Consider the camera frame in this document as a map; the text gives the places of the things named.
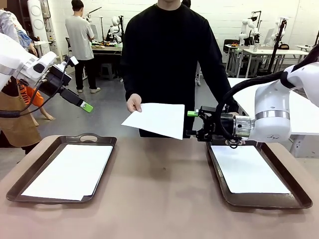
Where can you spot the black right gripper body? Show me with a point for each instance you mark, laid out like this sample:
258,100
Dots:
214,125

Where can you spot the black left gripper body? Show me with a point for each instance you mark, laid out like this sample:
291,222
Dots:
56,81

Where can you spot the person's right forearm black sleeve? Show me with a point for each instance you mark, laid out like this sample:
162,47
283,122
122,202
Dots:
129,84

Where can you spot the person's left forearm black sleeve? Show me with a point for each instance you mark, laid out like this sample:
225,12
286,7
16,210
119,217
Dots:
216,84

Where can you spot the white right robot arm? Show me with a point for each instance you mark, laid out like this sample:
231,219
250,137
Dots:
271,107

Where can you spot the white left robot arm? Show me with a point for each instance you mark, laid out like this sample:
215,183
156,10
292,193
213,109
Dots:
15,62

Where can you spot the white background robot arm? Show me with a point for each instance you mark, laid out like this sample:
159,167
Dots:
245,30

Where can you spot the person's right hand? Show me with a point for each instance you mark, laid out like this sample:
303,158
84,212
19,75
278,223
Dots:
133,103

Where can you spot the black mesh office chair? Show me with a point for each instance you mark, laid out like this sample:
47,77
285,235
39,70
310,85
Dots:
69,47

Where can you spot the small grey stool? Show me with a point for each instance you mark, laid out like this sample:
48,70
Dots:
106,69

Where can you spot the person in grey t-shirt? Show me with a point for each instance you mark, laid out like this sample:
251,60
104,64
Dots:
79,37

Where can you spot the figure blue shirt orange shorts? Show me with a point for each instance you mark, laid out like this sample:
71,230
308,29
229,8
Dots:
25,39

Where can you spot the dark work table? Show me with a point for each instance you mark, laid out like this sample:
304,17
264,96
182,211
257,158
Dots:
107,52

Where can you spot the person with brown apron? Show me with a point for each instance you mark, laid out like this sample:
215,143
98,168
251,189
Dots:
17,124

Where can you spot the person torso black sweater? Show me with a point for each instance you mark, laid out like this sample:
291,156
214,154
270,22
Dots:
164,62

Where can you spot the tall white air conditioner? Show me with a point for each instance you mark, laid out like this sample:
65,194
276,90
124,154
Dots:
35,15

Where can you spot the brown plastic serving tray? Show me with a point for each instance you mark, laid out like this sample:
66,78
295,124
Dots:
104,171
299,196

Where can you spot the white humanoid robot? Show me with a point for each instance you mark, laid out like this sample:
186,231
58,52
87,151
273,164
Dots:
114,25

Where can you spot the white patterned mug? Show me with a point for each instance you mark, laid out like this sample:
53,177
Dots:
256,48

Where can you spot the white background desk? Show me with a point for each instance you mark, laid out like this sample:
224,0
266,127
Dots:
274,52

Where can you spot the black tripod stand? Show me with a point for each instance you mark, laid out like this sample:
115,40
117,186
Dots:
275,49

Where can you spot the white monitor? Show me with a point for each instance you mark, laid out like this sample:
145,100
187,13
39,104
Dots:
268,36

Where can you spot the brown wicker basket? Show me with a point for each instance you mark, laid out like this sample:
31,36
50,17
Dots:
284,46

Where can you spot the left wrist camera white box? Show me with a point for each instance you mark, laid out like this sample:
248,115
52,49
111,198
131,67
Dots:
74,61

